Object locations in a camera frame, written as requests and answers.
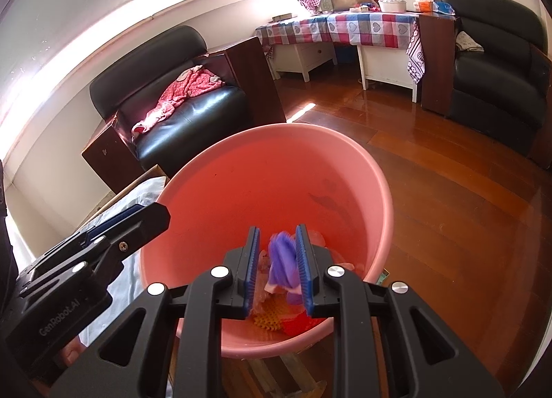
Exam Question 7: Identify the red patterned garment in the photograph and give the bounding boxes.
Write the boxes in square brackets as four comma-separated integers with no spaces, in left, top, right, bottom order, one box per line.
[131,64,225,141]

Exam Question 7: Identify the red plastic bag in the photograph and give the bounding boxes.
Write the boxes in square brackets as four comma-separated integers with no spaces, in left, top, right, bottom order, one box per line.
[280,311,325,337]

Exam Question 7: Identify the light blue table cloth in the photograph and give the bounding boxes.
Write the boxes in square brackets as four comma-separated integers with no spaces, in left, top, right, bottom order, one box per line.
[80,176,167,347]

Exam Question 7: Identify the yellow foam fruit net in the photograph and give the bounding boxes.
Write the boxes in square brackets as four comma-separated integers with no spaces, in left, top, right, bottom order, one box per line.
[252,295,287,332]

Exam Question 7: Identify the checkered tablecloth side table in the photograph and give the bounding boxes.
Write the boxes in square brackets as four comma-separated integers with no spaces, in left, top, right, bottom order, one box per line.
[255,12,425,102]

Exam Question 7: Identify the white drawer cabinet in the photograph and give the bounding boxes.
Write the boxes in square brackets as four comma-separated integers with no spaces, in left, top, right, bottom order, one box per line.
[268,42,338,83]

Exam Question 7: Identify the white tissue container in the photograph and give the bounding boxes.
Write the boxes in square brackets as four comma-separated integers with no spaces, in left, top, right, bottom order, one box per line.
[378,0,406,13]

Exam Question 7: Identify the pink plastic basin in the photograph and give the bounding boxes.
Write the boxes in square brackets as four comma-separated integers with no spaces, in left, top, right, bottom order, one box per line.
[139,122,395,360]

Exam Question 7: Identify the black leather armchair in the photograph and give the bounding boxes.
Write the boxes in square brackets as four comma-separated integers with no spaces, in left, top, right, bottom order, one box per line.
[419,0,551,167]
[81,24,285,192]

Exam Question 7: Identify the person's left hand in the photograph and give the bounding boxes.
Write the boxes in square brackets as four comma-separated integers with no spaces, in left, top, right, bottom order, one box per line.
[58,336,86,367]

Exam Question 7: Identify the purple cloth pouch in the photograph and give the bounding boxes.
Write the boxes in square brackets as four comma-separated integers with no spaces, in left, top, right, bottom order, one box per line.
[264,232,302,306]

